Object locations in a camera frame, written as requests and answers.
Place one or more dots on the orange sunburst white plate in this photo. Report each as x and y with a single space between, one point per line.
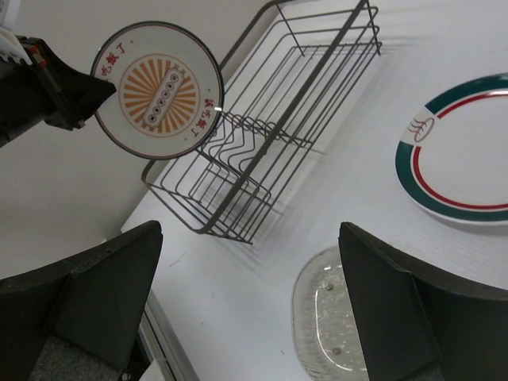
169 90

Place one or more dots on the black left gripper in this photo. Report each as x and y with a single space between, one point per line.
72 96

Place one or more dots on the grey wire dish rack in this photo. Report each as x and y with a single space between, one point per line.
277 107

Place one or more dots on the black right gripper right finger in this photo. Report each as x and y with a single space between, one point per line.
415 319

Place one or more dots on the green red rimmed white plate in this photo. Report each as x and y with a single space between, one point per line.
452 157

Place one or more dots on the clear glass square plate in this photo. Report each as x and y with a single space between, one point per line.
324 330

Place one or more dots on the aluminium front rail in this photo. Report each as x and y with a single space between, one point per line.
163 347

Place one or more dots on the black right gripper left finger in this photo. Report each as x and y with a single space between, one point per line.
93 300

